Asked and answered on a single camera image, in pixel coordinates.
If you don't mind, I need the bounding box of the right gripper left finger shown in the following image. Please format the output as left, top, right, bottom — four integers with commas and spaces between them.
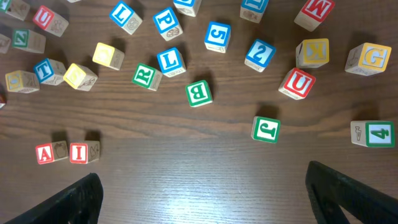
8, 173, 103, 224

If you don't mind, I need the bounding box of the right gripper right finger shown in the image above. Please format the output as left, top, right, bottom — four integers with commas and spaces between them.
305, 161, 397, 223

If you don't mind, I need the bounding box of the red letter I block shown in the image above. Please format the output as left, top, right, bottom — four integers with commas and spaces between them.
69, 141, 100, 164

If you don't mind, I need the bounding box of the red letter A block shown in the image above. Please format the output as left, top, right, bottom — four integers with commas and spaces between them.
35, 141, 69, 164

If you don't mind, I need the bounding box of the blue number 2 block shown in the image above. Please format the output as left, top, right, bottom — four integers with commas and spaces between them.
244, 39, 276, 72

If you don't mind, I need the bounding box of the green number 4 block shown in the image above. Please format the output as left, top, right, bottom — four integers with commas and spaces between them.
350, 120, 396, 147

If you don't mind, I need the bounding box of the green letter J block lower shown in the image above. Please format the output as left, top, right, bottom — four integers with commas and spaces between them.
251, 116, 281, 144

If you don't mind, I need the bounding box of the green letter j block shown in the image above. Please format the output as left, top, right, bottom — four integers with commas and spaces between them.
251, 116, 281, 144
0, 0, 30, 21

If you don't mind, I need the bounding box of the red letter U block right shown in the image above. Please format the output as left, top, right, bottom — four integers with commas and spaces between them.
279, 67, 316, 100

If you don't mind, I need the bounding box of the red letter u block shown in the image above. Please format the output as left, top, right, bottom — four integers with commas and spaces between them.
279, 67, 316, 100
33, 5, 69, 37

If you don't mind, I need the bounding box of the red letter E block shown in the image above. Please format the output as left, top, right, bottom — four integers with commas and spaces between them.
0, 94, 7, 109

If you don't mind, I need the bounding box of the blue letter T block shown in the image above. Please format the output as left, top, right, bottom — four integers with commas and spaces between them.
33, 58, 67, 86

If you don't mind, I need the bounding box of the yellow letter G block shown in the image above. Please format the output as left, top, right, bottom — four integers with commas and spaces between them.
345, 42, 392, 76

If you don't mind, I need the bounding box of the yellow letter K block right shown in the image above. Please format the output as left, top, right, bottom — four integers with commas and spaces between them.
295, 39, 330, 68

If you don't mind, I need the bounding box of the yellow letter O block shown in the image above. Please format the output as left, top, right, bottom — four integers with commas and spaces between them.
5, 70, 40, 93

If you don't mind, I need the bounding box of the green letter R block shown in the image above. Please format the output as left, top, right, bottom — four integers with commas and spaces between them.
132, 63, 163, 91

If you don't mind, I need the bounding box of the yellow block centre upper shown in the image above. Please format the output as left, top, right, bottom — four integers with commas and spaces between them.
92, 42, 125, 70

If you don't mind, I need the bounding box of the green letter B block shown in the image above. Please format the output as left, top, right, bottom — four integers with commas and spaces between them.
185, 80, 213, 108

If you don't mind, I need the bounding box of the blue letter L block lower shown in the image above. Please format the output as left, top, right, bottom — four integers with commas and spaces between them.
157, 47, 187, 78

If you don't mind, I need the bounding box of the blue letter l block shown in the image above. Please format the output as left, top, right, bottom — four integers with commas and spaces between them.
109, 1, 142, 35
157, 47, 187, 78

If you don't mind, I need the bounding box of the green letter Z block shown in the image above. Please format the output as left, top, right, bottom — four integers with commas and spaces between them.
12, 29, 46, 54

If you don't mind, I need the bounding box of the red letter M block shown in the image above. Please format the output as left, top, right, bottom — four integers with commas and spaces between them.
294, 0, 335, 32

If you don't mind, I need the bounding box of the red letter U block left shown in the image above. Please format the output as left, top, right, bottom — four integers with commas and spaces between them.
33, 5, 69, 37

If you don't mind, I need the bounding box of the blue number 5 block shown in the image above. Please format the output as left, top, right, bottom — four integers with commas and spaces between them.
204, 21, 231, 54

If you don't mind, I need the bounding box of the blue letter L block upper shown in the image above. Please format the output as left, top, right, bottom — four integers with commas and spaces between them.
109, 1, 142, 35

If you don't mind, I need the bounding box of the blue block upper right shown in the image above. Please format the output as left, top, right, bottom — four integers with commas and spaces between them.
240, 0, 269, 24

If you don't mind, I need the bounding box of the blue letter P block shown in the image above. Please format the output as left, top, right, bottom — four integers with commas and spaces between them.
153, 7, 183, 41

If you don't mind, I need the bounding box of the green letter J block top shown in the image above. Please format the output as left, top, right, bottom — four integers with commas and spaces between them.
0, 0, 30, 21

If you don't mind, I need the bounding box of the blue letter D block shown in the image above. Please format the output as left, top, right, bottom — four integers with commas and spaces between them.
173, 0, 201, 17

